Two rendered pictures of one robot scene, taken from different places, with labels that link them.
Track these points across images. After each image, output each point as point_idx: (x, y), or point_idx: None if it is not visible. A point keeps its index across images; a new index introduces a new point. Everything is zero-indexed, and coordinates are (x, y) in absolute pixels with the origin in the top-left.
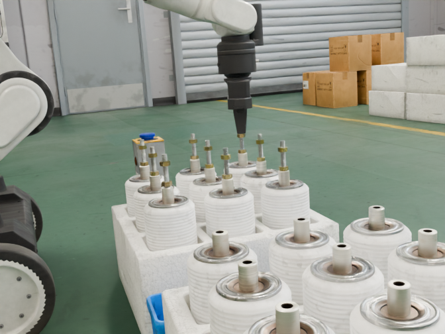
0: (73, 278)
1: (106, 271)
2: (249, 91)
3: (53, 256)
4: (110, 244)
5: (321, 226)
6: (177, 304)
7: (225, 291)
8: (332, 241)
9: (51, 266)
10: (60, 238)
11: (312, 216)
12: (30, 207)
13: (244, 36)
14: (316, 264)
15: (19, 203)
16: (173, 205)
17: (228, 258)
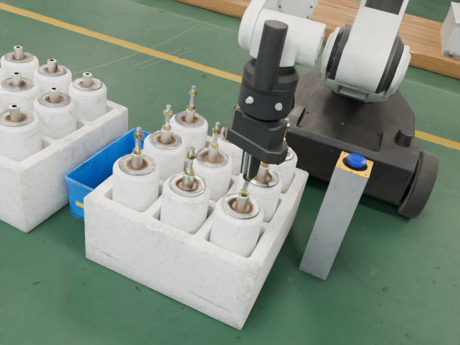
0: (315, 208)
1: (311, 225)
2: (233, 123)
3: (380, 224)
4: (382, 263)
5: (96, 189)
6: (109, 103)
7: (58, 66)
8: (36, 102)
9: (357, 213)
10: (437, 250)
11: (117, 203)
12: (362, 155)
13: (253, 57)
14: (31, 83)
15: (367, 148)
16: (176, 114)
17: (78, 80)
